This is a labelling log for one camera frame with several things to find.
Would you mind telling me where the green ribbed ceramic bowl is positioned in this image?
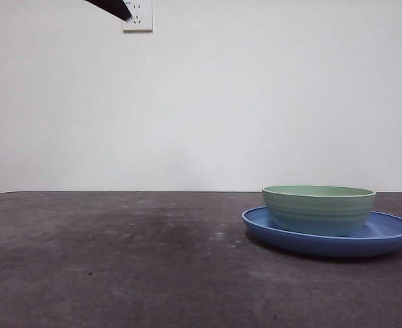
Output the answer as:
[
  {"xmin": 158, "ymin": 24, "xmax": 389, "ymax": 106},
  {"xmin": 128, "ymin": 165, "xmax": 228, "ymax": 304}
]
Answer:
[{"xmin": 261, "ymin": 184, "xmax": 377, "ymax": 237}]

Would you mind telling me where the blue round plate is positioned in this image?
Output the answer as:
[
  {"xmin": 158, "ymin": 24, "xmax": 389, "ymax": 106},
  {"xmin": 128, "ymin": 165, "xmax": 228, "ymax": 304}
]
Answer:
[{"xmin": 242, "ymin": 206, "xmax": 402, "ymax": 258}]

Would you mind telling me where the white wall power socket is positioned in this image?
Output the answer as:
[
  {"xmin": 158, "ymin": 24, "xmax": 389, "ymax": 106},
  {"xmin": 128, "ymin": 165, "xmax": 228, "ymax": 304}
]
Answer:
[{"xmin": 122, "ymin": 0, "xmax": 154, "ymax": 34}]

